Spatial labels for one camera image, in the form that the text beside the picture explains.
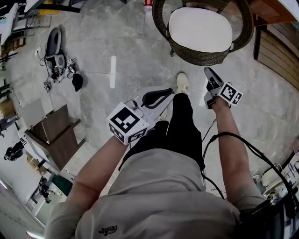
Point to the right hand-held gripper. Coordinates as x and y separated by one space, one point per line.
230 93

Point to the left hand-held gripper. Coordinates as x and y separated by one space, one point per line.
127 123

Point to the dark wicker chair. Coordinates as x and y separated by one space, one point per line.
201 58

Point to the white round cushion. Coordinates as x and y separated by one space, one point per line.
201 29

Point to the person's right forearm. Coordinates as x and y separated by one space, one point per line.
230 135

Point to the person's left forearm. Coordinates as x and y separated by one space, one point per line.
98 168

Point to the person's white shoe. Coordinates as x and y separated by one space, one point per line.
182 81

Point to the person's black trousers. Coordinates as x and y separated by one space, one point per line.
184 130

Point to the slatted wooden panel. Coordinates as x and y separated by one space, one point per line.
278 53

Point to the black cap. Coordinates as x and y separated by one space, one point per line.
77 82

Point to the reddish wooden desk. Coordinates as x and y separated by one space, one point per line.
268 9

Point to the clear bottle with red label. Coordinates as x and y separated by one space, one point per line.
148 5

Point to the person's beige shirt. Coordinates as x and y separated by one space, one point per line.
158 198

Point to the brown wooden cabinet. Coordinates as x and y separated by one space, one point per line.
58 130

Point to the grey neck-shaped device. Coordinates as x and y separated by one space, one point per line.
54 39

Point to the white kettle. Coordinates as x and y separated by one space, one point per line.
271 176

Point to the white flat board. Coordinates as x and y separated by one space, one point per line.
32 113

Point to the black headset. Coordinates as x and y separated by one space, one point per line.
14 151

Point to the black metal frame table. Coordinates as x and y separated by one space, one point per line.
58 8

